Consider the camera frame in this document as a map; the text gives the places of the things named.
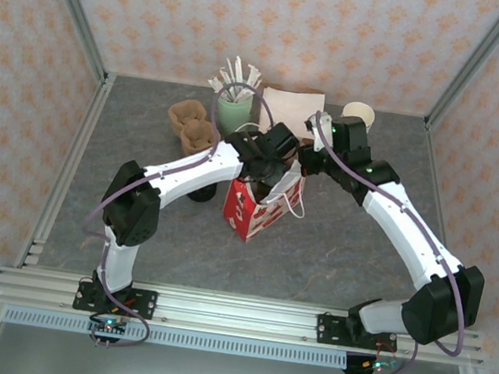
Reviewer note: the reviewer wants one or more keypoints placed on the red and white paper bag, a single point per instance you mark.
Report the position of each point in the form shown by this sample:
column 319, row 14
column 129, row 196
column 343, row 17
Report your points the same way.
column 245, row 214

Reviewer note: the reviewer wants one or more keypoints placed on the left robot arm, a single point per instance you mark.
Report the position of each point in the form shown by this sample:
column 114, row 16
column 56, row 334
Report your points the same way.
column 195, row 178

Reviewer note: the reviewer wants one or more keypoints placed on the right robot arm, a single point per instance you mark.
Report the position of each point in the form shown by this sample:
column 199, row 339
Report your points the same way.
column 406, row 232

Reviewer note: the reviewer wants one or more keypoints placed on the mint green plastic tumbler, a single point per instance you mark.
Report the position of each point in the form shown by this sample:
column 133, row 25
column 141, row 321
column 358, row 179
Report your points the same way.
column 238, row 111

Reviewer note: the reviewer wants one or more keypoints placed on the white paper napkin stack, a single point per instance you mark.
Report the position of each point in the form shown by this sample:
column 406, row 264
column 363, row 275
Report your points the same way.
column 293, row 109

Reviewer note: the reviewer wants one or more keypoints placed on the black plastic cup lid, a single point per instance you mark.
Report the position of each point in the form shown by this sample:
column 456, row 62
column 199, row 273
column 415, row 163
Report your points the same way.
column 202, row 193

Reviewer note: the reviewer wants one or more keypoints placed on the aluminium corner post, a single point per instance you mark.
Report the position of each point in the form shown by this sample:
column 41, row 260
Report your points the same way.
column 74, row 4
column 476, row 61

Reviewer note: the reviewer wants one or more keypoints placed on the aluminium mounting rail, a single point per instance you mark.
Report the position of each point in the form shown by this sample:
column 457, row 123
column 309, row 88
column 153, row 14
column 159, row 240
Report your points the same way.
column 236, row 315

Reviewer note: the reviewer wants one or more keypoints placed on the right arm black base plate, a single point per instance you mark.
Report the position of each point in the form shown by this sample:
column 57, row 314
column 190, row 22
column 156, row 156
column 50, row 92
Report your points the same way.
column 329, row 328

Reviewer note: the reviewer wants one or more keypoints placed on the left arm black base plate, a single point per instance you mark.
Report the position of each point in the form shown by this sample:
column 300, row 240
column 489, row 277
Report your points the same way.
column 142, row 302

